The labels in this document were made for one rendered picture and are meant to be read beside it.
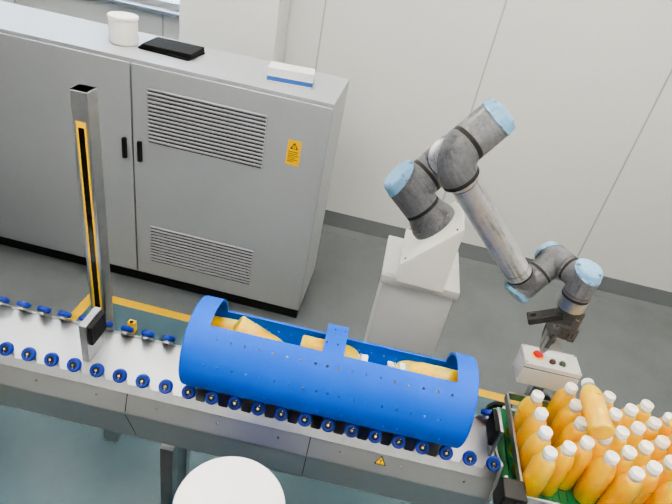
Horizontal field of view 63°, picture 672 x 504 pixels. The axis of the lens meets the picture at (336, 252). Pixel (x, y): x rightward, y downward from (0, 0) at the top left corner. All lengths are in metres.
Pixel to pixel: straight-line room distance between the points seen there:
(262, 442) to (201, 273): 1.87
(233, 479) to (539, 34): 3.32
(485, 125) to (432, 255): 0.69
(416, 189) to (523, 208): 2.40
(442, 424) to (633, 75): 3.07
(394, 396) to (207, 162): 1.92
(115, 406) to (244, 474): 0.57
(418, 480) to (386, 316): 0.74
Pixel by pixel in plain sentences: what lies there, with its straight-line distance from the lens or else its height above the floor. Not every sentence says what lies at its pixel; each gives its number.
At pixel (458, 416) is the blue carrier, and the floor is 1.16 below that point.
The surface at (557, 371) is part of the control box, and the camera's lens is 2.08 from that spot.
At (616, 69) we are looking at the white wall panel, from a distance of 4.19.
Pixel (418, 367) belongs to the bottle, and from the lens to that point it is 1.70.
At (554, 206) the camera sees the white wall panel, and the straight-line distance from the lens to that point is 4.47.
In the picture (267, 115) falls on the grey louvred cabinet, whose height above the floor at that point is 1.32.
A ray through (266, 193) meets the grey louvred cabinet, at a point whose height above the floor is 0.87.
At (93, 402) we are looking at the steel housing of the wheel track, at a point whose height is 0.85.
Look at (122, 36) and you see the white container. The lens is 3.32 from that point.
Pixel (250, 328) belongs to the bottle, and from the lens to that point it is 1.70.
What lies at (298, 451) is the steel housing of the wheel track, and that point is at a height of 0.85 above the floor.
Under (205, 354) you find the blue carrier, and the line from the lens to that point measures 1.65.
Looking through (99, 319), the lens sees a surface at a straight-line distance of 1.92.
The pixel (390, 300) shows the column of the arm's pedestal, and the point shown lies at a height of 0.97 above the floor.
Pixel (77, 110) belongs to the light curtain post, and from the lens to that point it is 1.92.
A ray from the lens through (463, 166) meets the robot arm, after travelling 1.55.
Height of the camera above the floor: 2.34
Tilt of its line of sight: 33 degrees down
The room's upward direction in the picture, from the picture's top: 12 degrees clockwise
